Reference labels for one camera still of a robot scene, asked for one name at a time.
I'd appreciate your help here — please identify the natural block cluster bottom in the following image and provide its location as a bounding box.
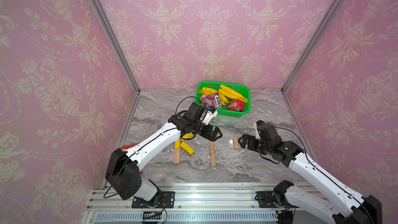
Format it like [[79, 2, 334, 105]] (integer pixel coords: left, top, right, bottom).
[[210, 152, 216, 167]]

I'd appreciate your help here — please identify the aluminium front rail frame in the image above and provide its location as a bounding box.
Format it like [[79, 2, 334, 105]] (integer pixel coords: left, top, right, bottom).
[[80, 183, 355, 224]]

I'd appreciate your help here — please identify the natural wooden block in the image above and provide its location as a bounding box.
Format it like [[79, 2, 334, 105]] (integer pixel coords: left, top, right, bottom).
[[174, 148, 180, 164]]

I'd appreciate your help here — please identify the natural block cluster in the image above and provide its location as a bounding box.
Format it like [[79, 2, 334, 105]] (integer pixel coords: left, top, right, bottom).
[[210, 152, 216, 167], [233, 137, 239, 149]]

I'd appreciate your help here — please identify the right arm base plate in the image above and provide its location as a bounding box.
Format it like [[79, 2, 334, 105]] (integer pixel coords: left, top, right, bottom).
[[255, 191, 292, 209]]

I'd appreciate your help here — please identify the yellow block diagonal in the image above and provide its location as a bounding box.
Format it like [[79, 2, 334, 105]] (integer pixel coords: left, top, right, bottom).
[[174, 140, 181, 149]]

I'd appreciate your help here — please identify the banana bunch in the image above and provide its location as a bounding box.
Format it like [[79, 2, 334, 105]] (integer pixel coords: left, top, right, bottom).
[[198, 87, 218, 95], [219, 85, 248, 103]]

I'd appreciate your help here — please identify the red dragon fruit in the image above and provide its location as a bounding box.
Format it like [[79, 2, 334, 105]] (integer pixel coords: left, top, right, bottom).
[[226, 100, 245, 112]]

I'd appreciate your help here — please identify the purple snack packet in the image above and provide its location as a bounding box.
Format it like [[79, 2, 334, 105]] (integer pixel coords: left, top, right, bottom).
[[200, 93, 222, 109]]

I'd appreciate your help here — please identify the red snack bag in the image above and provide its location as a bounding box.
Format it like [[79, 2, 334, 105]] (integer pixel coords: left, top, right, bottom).
[[120, 144, 136, 151]]

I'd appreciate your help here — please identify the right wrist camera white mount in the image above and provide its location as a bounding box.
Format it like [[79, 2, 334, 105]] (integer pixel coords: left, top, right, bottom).
[[253, 120, 265, 139]]

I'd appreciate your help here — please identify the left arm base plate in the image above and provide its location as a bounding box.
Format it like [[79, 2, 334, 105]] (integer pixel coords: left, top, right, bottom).
[[131, 191, 175, 209]]

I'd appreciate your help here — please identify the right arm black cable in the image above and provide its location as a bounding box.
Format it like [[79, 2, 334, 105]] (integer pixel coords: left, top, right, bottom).
[[275, 127, 308, 162]]

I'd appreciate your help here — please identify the banana bunch right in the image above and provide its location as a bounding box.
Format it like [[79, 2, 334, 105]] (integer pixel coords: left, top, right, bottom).
[[219, 85, 248, 103]]

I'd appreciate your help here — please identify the green plastic basket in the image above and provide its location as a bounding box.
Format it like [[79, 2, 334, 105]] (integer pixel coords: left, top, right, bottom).
[[195, 81, 251, 117]]

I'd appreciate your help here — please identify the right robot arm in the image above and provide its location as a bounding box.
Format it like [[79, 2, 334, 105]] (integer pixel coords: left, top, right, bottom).
[[237, 121, 383, 224]]

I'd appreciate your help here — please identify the banana bunch left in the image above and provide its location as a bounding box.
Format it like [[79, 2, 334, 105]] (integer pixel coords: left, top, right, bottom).
[[198, 87, 218, 95]]

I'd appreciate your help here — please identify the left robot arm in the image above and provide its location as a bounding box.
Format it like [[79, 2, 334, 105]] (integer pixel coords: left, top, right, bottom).
[[105, 102, 222, 207]]

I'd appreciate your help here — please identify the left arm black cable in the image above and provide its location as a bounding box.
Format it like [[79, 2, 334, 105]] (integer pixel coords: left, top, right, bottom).
[[175, 96, 206, 116]]

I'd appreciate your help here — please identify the natural block cluster horizontal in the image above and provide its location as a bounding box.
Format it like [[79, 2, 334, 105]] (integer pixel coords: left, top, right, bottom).
[[209, 141, 215, 153]]

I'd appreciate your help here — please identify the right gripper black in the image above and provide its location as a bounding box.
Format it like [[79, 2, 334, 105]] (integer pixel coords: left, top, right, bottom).
[[235, 136, 272, 158]]

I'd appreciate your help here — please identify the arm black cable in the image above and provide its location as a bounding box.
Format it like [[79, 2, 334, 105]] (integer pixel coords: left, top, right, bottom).
[[175, 96, 206, 116], [275, 127, 308, 162]]

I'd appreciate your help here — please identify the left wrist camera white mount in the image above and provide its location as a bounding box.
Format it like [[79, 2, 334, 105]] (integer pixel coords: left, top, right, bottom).
[[202, 106, 218, 125]]

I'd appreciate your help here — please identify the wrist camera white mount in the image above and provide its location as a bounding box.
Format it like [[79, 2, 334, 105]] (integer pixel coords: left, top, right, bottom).
[[202, 106, 218, 125], [253, 120, 265, 139]]

